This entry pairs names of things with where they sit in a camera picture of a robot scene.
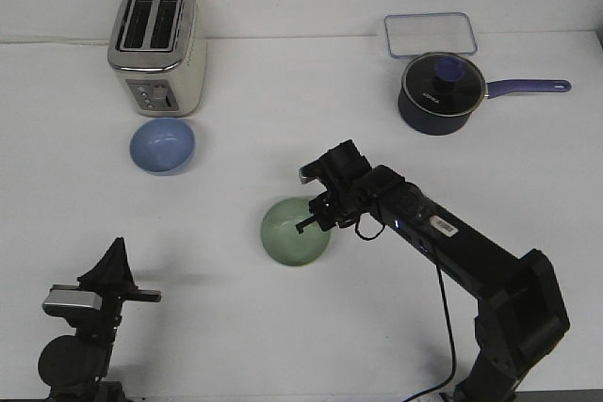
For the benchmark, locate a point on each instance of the silver two-slot toaster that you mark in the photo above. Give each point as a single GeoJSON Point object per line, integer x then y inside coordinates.
{"type": "Point", "coordinates": [158, 51]}

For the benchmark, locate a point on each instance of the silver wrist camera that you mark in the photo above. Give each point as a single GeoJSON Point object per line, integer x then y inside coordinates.
{"type": "Point", "coordinates": [65, 300]}
{"type": "Point", "coordinates": [315, 170]}

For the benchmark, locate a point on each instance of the green bowl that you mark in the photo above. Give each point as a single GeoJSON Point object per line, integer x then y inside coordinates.
{"type": "Point", "coordinates": [281, 239]}

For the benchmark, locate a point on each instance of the blue bowl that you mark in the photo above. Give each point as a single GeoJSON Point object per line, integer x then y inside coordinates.
{"type": "Point", "coordinates": [162, 146]}

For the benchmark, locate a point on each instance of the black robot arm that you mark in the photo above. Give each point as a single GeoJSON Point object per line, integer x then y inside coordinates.
{"type": "Point", "coordinates": [521, 313]}
{"type": "Point", "coordinates": [75, 366]}

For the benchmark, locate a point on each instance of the glass pot lid blue knob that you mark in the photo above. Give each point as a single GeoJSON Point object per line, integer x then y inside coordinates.
{"type": "Point", "coordinates": [443, 84]}

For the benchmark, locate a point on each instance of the clear plastic container lid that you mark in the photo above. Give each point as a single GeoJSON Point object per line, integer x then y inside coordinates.
{"type": "Point", "coordinates": [409, 35]}

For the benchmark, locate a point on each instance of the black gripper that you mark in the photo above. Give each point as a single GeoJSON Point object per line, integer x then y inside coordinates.
{"type": "Point", "coordinates": [113, 269]}
{"type": "Point", "coordinates": [344, 199]}

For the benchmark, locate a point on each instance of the dark blue saucepan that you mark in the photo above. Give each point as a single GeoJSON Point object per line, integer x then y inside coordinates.
{"type": "Point", "coordinates": [433, 125]}

